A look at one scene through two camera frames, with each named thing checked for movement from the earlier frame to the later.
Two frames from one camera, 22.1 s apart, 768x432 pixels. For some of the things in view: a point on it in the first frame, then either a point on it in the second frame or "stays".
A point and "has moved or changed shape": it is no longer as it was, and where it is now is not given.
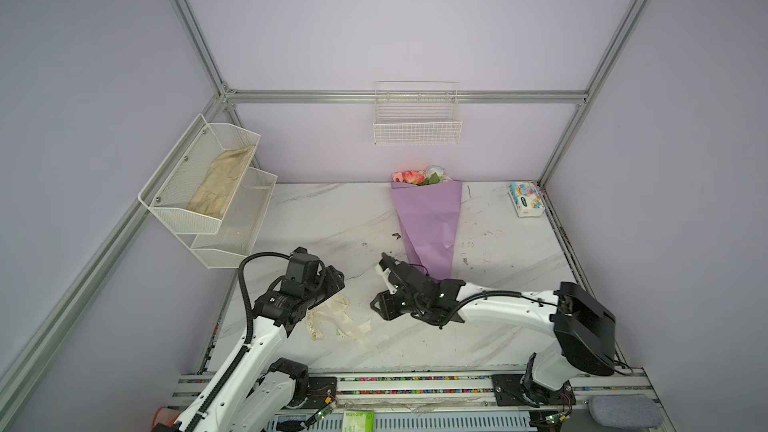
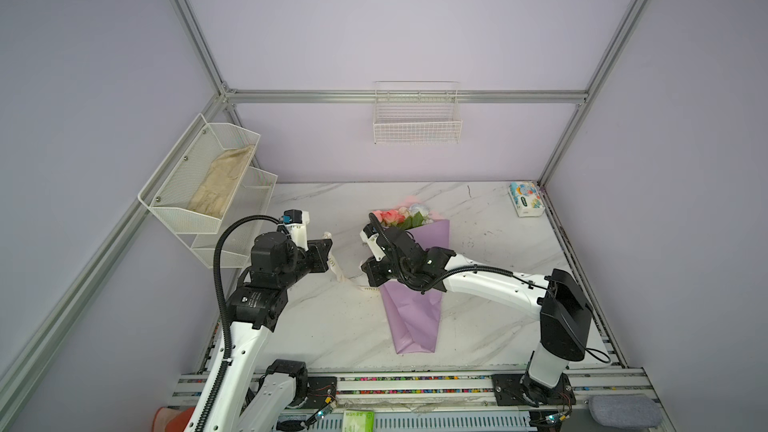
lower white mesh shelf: x=239 y=225 stays
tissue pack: x=526 y=198 stays
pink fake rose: x=411 y=176 → x=389 y=216
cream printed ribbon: x=335 y=308 → x=332 y=263
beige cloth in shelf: x=211 y=195 stays
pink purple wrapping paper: x=427 y=214 has moved or changed shape
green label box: x=358 y=421 stays
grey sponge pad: x=626 y=411 stays
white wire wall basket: x=417 y=112 stays
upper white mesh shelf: x=193 y=188 stays
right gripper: x=375 y=304 → x=369 y=268
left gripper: x=331 y=282 → x=319 y=254
